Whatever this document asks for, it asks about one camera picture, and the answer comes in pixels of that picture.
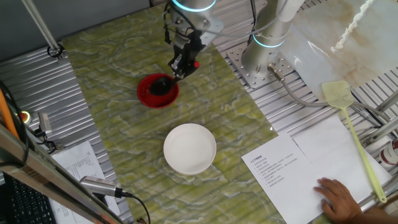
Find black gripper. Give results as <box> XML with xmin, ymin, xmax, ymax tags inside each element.
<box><xmin>169</xmin><ymin>29</ymin><xmax>206</xmax><ymax>80</ymax></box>

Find black ladle spoon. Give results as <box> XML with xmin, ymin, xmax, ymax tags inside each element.
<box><xmin>149</xmin><ymin>61</ymin><xmax>201</xmax><ymax>96</ymax></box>

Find person's bare forearm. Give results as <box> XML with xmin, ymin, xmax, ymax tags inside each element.
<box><xmin>354</xmin><ymin>203</ymin><xmax>398</xmax><ymax>224</ymax></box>

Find red bowl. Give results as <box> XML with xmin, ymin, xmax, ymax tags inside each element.
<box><xmin>136</xmin><ymin>73</ymin><xmax>180</xmax><ymax>110</ymax></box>

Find white bowl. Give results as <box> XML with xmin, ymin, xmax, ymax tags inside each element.
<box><xmin>163</xmin><ymin>123</ymin><xmax>218</xmax><ymax>177</ymax></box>

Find person's bare hand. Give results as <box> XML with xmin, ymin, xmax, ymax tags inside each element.
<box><xmin>313</xmin><ymin>177</ymin><xmax>364</xmax><ymax>223</ymax></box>

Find green marble pattern mat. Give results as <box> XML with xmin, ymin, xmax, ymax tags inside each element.
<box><xmin>60</xmin><ymin>0</ymin><xmax>330</xmax><ymax>224</ymax></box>

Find printed table paper sheet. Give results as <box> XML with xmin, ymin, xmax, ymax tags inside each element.
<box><xmin>49</xmin><ymin>139</ymin><xmax>122</xmax><ymax>224</ymax></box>

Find silver metal rod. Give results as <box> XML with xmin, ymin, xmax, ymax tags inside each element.
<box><xmin>21</xmin><ymin>0</ymin><xmax>65</xmax><ymax>60</ymax></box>

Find white paper with Chinese text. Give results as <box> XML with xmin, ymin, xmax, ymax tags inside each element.
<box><xmin>241</xmin><ymin>133</ymin><xmax>343</xmax><ymax>224</ymax></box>

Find yellow fly swatter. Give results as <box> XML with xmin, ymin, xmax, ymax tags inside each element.
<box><xmin>321</xmin><ymin>80</ymin><xmax>388</xmax><ymax>205</ymax></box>

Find red emergency stop button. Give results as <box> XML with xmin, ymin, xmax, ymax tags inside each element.
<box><xmin>17</xmin><ymin>110</ymin><xmax>32</xmax><ymax>125</ymax></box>

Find blank white paper sheet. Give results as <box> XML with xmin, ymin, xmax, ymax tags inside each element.
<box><xmin>293</xmin><ymin>114</ymin><xmax>392</xmax><ymax>203</ymax></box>

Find orange tube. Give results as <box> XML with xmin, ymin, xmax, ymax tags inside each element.
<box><xmin>0</xmin><ymin>88</ymin><xmax>20</xmax><ymax>140</ymax></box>

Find beige marble pattern sheet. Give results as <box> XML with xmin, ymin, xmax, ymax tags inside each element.
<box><xmin>279</xmin><ymin>0</ymin><xmax>398</xmax><ymax>102</ymax></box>

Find black keyboard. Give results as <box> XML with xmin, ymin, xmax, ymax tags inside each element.
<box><xmin>0</xmin><ymin>172</ymin><xmax>58</xmax><ymax>224</ymax></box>

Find aluminium extrusion bar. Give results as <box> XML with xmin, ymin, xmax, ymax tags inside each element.
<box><xmin>360</xmin><ymin>116</ymin><xmax>398</xmax><ymax>147</ymax></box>
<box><xmin>374</xmin><ymin>90</ymin><xmax>398</xmax><ymax>113</ymax></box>

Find red and white can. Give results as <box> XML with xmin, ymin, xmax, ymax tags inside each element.
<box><xmin>377</xmin><ymin>138</ymin><xmax>398</xmax><ymax>166</ymax></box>

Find thick black cable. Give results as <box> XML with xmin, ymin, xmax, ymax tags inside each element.
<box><xmin>162</xmin><ymin>2</ymin><xmax>172</xmax><ymax>45</ymax></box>

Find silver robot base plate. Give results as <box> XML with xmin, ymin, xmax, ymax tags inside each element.
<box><xmin>226</xmin><ymin>42</ymin><xmax>295</xmax><ymax>90</ymax></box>

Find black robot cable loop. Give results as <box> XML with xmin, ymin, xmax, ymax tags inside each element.
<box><xmin>246</xmin><ymin>0</ymin><xmax>258</xmax><ymax>46</ymax></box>

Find grey hose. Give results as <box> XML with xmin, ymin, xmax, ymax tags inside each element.
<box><xmin>267</xmin><ymin>63</ymin><xmax>391</xmax><ymax>124</ymax></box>

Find black cable ring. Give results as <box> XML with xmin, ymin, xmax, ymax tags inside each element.
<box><xmin>46</xmin><ymin>42</ymin><xmax>66</xmax><ymax>59</ymax></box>

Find black camera cable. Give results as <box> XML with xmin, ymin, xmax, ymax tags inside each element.
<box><xmin>119</xmin><ymin>190</ymin><xmax>152</xmax><ymax>224</ymax></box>

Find silver ribbed camera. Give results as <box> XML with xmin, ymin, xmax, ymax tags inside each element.
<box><xmin>37</xmin><ymin>111</ymin><xmax>53</xmax><ymax>135</ymax></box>
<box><xmin>80</xmin><ymin>175</ymin><xmax>123</xmax><ymax>199</ymax></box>

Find metal camera mount clamp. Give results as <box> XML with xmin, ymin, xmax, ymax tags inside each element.
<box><xmin>30</xmin><ymin>126</ymin><xmax>58</xmax><ymax>152</ymax></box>

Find steel frame bar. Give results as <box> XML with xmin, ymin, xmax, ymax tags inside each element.
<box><xmin>0</xmin><ymin>123</ymin><xmax>125</xmax><ymax>224</ymax></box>

